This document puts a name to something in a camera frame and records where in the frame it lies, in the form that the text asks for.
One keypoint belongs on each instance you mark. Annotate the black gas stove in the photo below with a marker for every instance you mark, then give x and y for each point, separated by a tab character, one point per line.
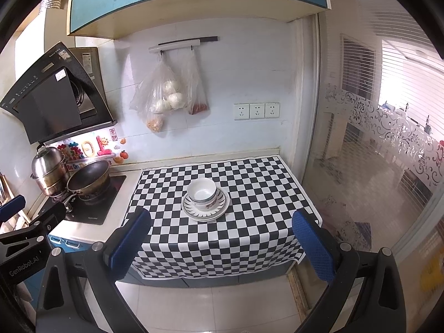
100	210

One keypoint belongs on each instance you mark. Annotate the white bowl with floral print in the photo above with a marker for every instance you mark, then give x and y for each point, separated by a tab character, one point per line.
208	206

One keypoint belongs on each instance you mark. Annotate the white plate with small print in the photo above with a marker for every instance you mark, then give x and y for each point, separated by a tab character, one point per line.
208	219

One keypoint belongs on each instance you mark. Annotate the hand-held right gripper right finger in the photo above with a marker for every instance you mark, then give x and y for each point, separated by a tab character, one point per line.
312	246

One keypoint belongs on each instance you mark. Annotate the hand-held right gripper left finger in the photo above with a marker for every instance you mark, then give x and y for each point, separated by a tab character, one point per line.
130	239

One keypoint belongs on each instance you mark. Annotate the black range hood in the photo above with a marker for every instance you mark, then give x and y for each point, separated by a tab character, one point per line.
48	104

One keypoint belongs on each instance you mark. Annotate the patterned glass sliding door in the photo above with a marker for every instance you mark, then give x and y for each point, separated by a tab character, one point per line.
381	128

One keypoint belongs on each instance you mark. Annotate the small clear plastic bag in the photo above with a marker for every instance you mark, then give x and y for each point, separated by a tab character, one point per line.
196	90

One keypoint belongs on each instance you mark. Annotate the patterned floor mat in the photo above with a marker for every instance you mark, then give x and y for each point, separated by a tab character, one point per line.
347	225

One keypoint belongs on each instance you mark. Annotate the white hood chimney cover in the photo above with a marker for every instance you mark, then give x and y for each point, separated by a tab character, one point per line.
57	27

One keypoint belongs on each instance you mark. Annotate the steel steamer pot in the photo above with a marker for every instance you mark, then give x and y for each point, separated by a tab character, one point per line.
48	170

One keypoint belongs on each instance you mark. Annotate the white wall socket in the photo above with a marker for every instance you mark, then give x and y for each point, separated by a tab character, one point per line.
257	110
241	111
272	110

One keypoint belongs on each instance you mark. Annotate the colourful wall stickers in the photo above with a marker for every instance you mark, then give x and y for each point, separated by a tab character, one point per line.
100	147

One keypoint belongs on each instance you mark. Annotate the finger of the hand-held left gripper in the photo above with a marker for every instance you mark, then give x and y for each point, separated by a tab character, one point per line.
50	216
12	206

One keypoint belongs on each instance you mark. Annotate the striped white plate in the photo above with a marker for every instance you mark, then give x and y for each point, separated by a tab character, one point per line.
190	208

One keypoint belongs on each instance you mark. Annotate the white wall hook rail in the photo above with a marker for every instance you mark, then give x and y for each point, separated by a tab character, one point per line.
173	45

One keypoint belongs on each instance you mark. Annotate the white steamed bun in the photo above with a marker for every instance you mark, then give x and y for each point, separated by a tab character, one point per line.
160	105
176	100
172	86

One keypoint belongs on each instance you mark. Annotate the black white checkered cloth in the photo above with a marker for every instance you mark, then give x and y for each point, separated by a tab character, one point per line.
256	197

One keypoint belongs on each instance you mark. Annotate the dark frying pan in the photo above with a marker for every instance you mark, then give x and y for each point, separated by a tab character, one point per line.
88	175

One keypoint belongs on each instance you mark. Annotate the large clear plastic bag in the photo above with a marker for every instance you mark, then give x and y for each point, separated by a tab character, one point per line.
152	90

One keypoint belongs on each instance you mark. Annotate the white bowl with dark rim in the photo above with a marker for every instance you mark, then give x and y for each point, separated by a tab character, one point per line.
203	189

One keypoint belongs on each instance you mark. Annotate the blue wall cabinet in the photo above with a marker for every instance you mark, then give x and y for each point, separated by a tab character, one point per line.
173	7

